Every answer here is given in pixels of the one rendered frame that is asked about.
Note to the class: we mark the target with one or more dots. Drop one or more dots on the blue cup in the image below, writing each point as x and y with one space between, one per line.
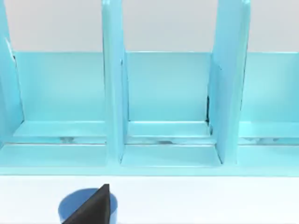
70 205

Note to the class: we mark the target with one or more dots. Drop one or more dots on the light blue rack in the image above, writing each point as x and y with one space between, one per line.
163 98

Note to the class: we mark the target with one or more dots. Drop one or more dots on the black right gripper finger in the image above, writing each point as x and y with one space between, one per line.
95 207

